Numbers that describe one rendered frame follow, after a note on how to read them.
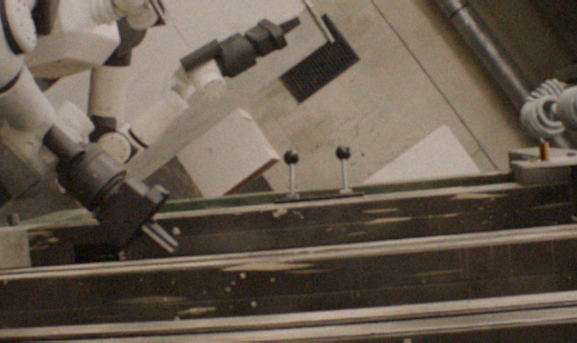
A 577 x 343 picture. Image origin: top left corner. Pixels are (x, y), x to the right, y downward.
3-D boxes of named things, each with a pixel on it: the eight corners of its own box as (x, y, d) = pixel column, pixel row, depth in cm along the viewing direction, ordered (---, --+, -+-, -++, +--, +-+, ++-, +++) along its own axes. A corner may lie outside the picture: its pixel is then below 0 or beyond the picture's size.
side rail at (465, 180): (105, 246, 196) (100, 207, 196) (511, 211, 181) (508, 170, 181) (96, 250, 190) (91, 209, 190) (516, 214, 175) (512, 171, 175)
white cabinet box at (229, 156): (189, 155, 708) (248, 111, 697) (223, 203, 700) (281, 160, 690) (174, 152, 663) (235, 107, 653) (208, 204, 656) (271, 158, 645)
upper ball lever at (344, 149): (338, 202, 160) (335, 150, 166) (355, 201, 160) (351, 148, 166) (336, 195, 157) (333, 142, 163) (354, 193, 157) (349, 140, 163)
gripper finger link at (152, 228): (170, 252, 109) (141, 225, 109) (176, 248, 112) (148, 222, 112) (177, 244, 109) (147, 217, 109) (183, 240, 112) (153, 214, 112)
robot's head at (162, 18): (116, -16, 134) (152, -23, 133) (133, 11, 142) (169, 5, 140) (111, 10, 131) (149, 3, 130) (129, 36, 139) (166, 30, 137)
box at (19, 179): (9, 165, 198) (55, 127, 196) (32, 198, 198) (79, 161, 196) (-13, 167, 187) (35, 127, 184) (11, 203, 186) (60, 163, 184)
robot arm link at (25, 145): (23, 164, 114) (-13, 127, 102) (61, 126, 117) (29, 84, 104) (49, 187, 112) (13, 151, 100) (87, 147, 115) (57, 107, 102)
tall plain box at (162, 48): (80, 128, 491) (281, -30, 466) (126, 197, 483) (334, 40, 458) (9, 114, 402) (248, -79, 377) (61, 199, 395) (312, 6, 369)
